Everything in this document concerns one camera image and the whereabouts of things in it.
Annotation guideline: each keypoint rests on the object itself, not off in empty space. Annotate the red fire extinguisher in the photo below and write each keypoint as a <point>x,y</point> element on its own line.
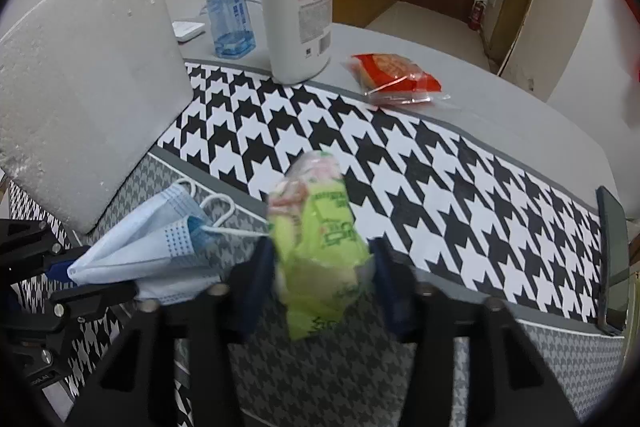
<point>476,17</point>

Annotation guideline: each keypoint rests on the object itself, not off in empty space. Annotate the black phone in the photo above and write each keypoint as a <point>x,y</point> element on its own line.
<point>615,267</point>

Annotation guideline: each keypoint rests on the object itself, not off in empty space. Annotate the small white box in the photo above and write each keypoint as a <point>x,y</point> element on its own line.
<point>187,31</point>

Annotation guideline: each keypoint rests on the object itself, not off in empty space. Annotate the blue spray bottle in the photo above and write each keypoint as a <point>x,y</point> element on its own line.
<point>230,22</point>

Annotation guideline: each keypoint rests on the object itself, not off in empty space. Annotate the white foam box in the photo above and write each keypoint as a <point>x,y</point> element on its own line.
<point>90,97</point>

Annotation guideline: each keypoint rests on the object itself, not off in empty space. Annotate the blue face mask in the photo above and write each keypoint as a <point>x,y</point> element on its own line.
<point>140,247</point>

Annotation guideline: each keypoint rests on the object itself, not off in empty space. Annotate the black white houndstooth mat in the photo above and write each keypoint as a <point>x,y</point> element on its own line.
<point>400,187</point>

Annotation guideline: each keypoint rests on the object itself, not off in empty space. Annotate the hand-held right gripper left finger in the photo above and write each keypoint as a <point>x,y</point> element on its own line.
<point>252,289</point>

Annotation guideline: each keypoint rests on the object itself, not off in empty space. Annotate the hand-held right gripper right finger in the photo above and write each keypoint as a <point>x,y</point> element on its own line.
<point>396,299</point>

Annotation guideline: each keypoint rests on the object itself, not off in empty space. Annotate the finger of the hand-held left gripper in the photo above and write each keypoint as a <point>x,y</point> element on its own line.
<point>30,239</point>
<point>90,299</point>

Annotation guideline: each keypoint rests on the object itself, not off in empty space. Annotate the green snack packet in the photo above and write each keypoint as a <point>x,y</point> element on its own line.
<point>320,247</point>

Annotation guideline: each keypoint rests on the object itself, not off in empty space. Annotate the red snack packet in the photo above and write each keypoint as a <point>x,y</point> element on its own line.
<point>390,74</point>

